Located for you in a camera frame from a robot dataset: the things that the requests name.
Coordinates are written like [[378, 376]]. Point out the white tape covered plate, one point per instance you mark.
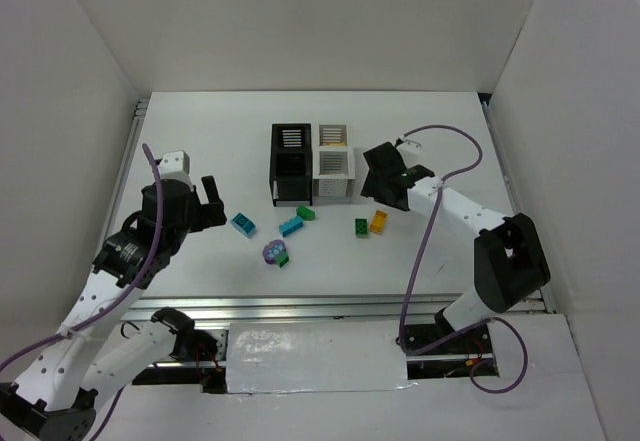
[[341, 356]]

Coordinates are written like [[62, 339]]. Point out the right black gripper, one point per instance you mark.
[[379, 181]]

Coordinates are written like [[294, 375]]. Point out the green curved lego brick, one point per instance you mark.
[[305, 213]]

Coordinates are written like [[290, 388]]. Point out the purple round flower lego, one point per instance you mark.
[[274, 249]]

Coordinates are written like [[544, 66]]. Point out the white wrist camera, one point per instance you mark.
[[408, 146], [175, 166]]

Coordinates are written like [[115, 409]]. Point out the dark green printed lego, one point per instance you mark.
[[361, 227]]

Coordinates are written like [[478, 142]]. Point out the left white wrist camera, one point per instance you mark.
[[175, 166]]

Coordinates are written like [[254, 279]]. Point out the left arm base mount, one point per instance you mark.
[[201, 365]]

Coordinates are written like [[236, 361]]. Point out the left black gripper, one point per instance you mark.
[[203, 209]]

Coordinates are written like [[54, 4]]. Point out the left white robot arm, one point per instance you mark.
[[60, 394]]

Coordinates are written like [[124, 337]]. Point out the teal long lego brick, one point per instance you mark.
[[290, 226]]

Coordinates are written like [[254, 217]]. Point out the teal curved lego brick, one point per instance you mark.
[[244, 225]]

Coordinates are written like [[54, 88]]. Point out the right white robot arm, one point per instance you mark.
[[509, 263]]

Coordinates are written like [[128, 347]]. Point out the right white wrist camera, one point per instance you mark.
[[408, 146]]

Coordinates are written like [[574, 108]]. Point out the small green lego brick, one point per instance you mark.
[[282, 259]]

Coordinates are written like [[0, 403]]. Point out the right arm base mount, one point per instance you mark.
[[432, 359]]

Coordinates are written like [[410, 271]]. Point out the black slotted container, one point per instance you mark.
[[290, 168]]

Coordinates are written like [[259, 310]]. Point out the white slotted container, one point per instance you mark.
[[333, 167]]

